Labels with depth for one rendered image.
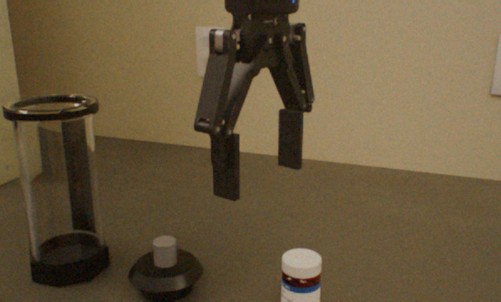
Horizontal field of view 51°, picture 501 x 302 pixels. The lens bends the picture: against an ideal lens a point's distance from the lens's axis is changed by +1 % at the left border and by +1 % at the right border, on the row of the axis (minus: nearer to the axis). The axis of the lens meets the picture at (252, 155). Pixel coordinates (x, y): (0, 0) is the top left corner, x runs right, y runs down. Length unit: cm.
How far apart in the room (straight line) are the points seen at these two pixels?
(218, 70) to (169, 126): 83
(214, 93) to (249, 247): 34
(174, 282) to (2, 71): 60
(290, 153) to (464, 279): 28
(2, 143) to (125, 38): 42
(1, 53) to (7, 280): 48
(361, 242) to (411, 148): 40
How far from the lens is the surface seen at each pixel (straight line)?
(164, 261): 65
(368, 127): 115
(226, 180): 53
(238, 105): 51
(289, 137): 62
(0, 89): 109
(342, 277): 71
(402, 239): 82
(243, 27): 51
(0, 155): 110
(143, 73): 132
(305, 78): 61
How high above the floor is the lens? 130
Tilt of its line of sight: 18 degrees down
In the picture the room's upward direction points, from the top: straight up
